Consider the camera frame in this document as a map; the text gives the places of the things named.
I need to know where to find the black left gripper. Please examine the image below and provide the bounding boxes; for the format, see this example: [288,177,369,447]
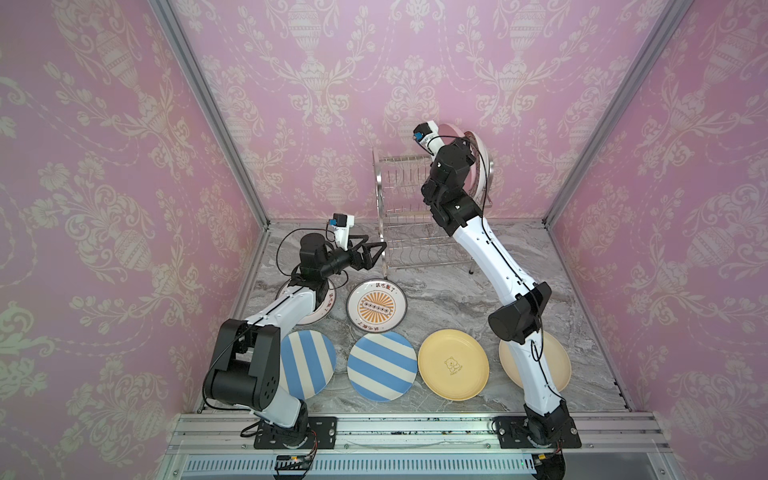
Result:
[317,235,385,281]

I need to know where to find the white floral plate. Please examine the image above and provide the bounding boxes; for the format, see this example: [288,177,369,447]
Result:
[465,131,494,206]

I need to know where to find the silver metal dish rack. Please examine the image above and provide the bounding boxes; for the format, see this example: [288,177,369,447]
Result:
[373,149,474,276]

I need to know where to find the pink plate with bear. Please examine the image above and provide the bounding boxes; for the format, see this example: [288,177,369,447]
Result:
[438,123,491,205]

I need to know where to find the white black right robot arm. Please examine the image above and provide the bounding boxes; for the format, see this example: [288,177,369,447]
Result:
[414,133,571,446]

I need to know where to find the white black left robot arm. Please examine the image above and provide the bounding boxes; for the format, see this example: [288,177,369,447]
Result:
[202,233,387,434]

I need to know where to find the orange sunburst patterned plate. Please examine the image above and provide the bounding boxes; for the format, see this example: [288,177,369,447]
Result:
[346,279,408,333]

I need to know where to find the red rimmed white plate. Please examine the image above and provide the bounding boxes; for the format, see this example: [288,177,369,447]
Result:
[274,281,336,329]

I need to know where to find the blue striped plate centre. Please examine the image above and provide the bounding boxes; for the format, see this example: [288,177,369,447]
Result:
[347,331,418,402]

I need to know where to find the blue striped plate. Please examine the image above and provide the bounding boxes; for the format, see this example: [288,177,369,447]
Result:
[347,331,418,402]
[280,330,336,400]

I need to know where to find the blue striped plate left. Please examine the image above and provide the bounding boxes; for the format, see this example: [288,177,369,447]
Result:
[280,330,336,400]

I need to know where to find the yellow plate with bear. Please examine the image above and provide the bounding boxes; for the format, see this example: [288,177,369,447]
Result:
[418,329,490,402]

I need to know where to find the beige plain plate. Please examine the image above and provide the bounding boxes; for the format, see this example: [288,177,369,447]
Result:
[498,332,572,392]

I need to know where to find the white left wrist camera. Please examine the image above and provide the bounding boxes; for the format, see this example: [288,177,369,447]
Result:
[329,213,355,250]

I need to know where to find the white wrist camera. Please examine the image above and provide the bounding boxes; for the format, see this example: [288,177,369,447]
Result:
[413,120,444,157]
[329,213,355,250]

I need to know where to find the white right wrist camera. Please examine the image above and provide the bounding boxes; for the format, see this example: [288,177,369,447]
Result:
[413,120,444,157]

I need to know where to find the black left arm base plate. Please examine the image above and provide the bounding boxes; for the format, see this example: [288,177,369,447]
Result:
[253,416,338,450]

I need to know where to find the aluminium corner post left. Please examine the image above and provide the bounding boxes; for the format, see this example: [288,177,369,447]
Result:
[148,0,269,230]

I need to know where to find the aluminium corner post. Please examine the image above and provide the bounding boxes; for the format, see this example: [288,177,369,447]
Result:
[542,0,693,232]
[148,0,269,230]

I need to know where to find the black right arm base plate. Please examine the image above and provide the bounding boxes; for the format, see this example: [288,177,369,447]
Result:
[491,415,582,450]

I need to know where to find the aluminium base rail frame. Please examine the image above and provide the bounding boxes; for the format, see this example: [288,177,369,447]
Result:
[157,412,685,479]

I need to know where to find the aluminium corner post right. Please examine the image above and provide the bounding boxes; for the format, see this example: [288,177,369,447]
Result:
[542,0,693,232]

